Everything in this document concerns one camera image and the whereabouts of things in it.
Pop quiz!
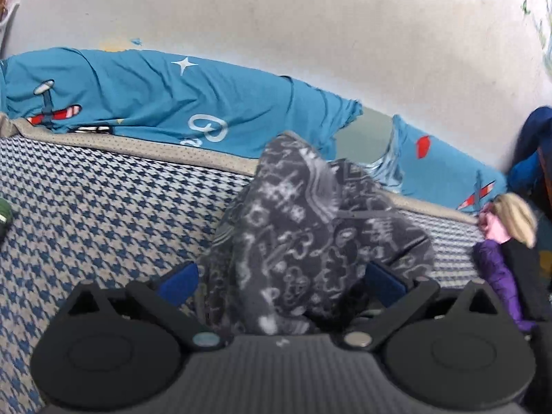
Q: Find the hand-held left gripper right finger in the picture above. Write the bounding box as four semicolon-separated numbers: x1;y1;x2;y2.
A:
341;261;496;352

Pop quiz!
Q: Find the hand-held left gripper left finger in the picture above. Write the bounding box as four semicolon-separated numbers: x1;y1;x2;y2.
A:
65;261;227;352

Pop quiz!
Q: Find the grey doodle-print fleece jacket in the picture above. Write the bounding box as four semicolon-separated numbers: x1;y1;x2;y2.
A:
194;131;436;337

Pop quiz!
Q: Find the houndstooth bed mat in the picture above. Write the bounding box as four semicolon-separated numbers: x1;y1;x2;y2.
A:
0;112;488;414

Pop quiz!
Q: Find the purple puffer jacket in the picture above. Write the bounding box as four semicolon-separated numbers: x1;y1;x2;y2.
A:
472;239;538;333

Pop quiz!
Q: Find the pink garment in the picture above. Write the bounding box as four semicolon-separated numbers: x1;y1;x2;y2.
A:
479;211;512;244

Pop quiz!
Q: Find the black quilted jacket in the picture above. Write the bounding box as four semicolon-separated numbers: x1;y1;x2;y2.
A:
502;237;552;324

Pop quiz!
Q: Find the cream fluffy striped garment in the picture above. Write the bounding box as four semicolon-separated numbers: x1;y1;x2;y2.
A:
492;192;538;248

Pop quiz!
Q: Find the grey-green padded bed panel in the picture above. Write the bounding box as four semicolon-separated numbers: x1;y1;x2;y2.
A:
334;106;395;162

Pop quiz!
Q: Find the green striped folded garment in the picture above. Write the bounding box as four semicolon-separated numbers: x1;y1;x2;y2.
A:
0;198;13;244

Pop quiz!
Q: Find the blue cartoon-print bed sheet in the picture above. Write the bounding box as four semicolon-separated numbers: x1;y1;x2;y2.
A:
0;47;509;216

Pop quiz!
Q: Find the blue jacket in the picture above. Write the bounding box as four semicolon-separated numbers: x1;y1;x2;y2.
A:
506;106;552;201

